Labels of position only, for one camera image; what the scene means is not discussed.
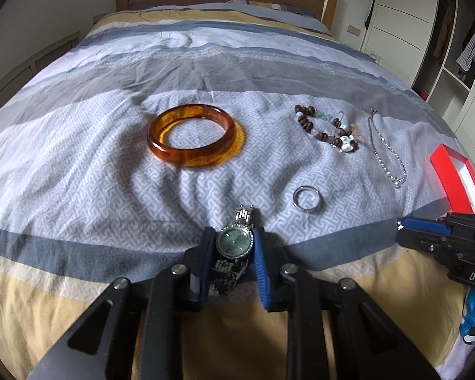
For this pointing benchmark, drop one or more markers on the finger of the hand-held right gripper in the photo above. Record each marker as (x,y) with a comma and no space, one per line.
(421,227)
(469,221)

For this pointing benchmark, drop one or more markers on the low wall cabinet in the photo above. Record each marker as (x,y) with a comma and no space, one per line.
(27,71)

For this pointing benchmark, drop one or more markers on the white wardrobe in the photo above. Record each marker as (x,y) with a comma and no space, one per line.
(403,8)

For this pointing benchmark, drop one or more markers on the red cardboard box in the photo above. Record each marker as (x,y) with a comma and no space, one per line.
(449,174)

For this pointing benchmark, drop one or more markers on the amber bangle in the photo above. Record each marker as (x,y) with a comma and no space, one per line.
(158,146)

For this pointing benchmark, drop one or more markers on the silver wristwatch green dial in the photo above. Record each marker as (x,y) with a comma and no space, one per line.
(234,241)

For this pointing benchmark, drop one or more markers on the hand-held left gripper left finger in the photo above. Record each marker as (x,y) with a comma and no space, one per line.
(206,263)

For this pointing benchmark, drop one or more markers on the hanging striped garment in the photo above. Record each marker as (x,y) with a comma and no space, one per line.
(470,49)

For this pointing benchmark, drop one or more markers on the nightstand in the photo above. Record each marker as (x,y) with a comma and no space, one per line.
(376,56)

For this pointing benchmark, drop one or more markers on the bed with striped duvet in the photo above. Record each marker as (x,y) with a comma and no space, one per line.
(142,206)

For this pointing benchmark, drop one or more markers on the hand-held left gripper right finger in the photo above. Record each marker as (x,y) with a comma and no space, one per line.
(261,271)

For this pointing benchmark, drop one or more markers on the wall socket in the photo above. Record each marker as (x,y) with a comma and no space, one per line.
(103,17)
(354,30)

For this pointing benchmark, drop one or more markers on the grey pillow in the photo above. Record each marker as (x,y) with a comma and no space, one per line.
(293,18)

